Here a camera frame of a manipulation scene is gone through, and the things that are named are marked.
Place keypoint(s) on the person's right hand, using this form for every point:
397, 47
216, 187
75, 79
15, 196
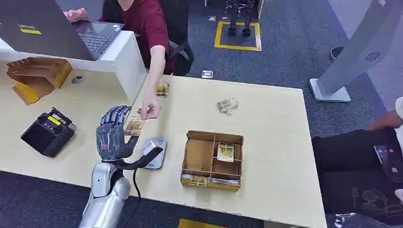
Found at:
150, 108

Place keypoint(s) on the black robot legs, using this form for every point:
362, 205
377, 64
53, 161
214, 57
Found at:
239, 17

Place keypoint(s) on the dark shoe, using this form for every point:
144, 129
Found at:
336, 53

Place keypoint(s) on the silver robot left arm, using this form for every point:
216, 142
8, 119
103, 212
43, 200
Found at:
105, 196

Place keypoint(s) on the pale sleeved trading card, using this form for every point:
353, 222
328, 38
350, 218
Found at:
225, 152

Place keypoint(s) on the row of stored cards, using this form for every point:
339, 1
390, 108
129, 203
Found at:
198, 180

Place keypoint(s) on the yellow printed trading card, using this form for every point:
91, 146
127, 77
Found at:
162, 90
134, 126

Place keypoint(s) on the small grey round puck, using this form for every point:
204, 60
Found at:
77, 80

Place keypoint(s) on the pile of clear card sleeves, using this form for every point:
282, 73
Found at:
227, 106

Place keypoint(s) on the seated person in black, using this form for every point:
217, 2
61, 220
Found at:
352, 166

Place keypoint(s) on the brown cardboard box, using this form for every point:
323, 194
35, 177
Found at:
36, 77

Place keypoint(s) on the wooden compartment box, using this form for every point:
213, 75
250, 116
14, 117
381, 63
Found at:
201, 157

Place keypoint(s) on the dark grey laptop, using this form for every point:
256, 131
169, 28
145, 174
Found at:
47, 28

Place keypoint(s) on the black label printer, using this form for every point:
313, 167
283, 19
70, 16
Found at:
47, 133

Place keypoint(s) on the white desk riser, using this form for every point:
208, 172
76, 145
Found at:
124, 64

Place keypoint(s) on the small silver floor plate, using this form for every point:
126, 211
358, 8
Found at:
207, 74

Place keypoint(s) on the yellow floor tape square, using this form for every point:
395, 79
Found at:
238, 47

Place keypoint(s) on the person at desk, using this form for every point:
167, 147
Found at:
144, 25

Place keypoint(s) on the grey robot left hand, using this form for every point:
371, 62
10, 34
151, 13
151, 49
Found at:
110, 140

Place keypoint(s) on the white floor stand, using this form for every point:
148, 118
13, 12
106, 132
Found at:
352, 56

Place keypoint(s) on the black office chair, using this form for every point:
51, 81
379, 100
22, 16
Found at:
181, 37

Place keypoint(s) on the person's left hand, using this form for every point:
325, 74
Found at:
75, 14

